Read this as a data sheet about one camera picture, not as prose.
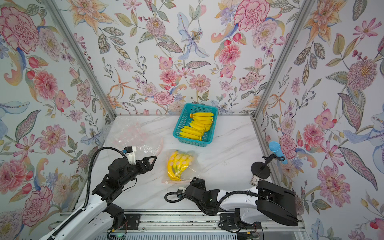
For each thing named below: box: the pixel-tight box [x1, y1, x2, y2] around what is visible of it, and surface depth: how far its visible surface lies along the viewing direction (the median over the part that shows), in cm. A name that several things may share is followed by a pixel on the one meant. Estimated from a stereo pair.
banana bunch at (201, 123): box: [181, 112, 214, 137], surface depth 113 cm
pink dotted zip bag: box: [104, 116, 164, 160], surface depth 106 cm
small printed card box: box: [250, 174, 260, 186], surface depth 88 cm
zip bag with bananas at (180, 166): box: [161, 149, 200, 184], surface depth 88 cm
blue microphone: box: [251, 141, 288, 180], surface depth 90 cm
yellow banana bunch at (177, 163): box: [167, 150, 194, 181], surface depth 88 cm
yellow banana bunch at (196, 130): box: [178, 121, 211, 141], surface depth 106 cm
